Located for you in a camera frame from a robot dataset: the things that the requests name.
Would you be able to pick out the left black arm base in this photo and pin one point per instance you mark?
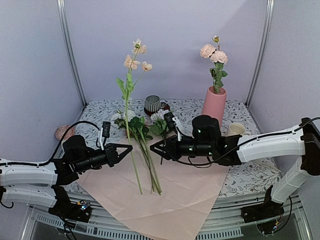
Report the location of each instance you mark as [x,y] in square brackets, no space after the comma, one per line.
[65,209]

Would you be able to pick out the pink wrapping paper sheet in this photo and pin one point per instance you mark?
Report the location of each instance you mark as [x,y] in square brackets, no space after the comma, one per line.
[124,190]

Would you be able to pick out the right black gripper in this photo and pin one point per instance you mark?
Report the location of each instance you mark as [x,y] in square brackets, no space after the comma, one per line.
[171,151]

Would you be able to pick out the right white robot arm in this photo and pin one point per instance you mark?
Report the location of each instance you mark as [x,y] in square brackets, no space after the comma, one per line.
[301,140]

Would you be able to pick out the striped grey ceramic cup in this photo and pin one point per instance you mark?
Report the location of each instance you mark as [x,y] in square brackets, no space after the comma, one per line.
[152,103]

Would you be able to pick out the peach blossom flower stem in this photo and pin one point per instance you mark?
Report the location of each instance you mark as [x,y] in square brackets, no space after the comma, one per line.
[127,87]

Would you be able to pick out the left aluminium frame post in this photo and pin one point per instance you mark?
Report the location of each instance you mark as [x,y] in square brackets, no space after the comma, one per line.
[61,7]

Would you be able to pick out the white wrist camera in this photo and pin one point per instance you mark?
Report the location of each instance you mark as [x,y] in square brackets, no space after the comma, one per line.
[103,134]
[174,124]

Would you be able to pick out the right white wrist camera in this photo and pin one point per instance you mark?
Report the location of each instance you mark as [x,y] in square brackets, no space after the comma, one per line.
[174,124]

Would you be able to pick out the pink patterned ball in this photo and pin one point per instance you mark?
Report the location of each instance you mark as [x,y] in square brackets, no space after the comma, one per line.
[59,132]

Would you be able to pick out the white ranunculus flower stem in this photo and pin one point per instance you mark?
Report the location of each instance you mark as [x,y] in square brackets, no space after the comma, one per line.
[140,132]

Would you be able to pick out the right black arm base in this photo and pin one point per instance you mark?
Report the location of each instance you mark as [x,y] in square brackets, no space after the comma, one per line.
[265,210]

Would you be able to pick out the right aluminium frame post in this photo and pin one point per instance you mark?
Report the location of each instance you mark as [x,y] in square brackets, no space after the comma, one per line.
[270,4]

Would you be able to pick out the pink rose flower stem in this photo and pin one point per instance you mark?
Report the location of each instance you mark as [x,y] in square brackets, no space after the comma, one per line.
[218,58]

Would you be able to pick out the aluminium frame post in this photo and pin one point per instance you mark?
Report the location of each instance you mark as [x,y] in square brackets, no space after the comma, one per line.
[270,4]
[61,7]

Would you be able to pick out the tall pink vase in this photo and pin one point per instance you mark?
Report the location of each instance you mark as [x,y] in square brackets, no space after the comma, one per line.
[214,104]

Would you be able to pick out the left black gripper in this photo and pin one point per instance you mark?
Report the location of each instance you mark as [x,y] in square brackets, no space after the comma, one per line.
[111,153]

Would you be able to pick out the cream printed ribbon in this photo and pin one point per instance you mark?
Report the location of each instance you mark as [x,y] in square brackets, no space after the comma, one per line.
[267,164]

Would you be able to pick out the dark red small object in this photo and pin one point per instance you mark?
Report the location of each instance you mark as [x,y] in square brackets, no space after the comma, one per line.
[165,106]

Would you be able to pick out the cream ceramic mug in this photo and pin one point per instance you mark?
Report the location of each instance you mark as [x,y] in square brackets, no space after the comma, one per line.
[236,129]

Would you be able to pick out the white blue hydrangea stem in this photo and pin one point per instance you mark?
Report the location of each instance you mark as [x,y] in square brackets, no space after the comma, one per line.
[159,127]

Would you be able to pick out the floral patterned table mat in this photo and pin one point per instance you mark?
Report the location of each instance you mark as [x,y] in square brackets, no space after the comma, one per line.
[249,178]

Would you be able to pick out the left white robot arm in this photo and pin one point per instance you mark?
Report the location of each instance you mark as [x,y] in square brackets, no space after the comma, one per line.
[43,183]

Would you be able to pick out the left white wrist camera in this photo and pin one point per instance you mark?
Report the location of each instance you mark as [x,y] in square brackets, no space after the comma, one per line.
[103,134]

